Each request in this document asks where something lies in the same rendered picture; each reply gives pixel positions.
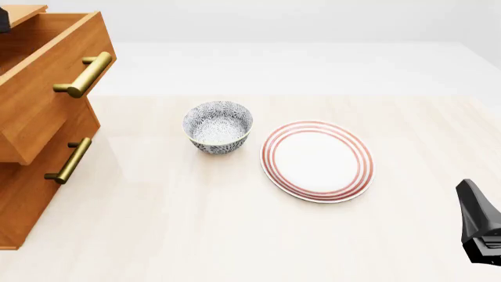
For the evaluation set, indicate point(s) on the blue white patterned bowl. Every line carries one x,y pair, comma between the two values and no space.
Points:
217,129

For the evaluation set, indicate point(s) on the white plate with red rings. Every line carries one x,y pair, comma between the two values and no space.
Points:
316,161

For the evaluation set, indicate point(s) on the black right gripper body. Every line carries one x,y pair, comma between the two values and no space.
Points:
487,249

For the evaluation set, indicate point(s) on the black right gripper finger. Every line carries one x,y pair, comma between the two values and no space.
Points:
477,211

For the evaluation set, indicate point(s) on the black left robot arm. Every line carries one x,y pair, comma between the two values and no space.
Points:
4,20

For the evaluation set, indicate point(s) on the wooden cabinet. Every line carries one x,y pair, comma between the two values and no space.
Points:
24,13

